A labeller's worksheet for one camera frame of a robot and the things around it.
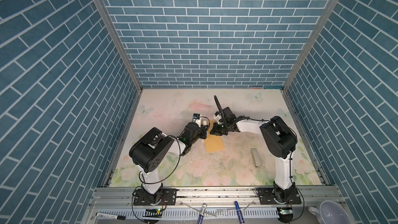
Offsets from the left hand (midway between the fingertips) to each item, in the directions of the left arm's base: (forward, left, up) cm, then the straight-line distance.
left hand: (207, 126), depth 94 cm
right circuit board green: (-44, -37, -9) cm, 58 cm away
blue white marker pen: (-45, +4, -3) cm, 45 cm away
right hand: (-1, -1, -4) cm, 4 cm away
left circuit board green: (-42, +27, -8) cm, 50 cm away
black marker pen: (-43, +44, -4) cm, 62 cm away
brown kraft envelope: (-9, -4, -4) cm, 10 cm away
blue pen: (-44, -14, -3) cm, 47 cm away
